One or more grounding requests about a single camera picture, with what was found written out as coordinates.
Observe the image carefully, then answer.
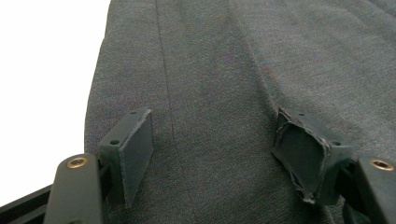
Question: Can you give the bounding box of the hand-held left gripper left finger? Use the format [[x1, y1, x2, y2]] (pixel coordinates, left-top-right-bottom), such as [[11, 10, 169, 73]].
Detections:
[[98, 106, 155, 209]]

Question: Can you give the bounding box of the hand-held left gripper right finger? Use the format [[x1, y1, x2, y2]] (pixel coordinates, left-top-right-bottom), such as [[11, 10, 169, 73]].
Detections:
[[271, 107, 355, 205]]

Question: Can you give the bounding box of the dark grey garment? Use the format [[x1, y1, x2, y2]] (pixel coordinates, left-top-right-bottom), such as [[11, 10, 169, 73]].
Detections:
[[83, 0, 396, 224]]

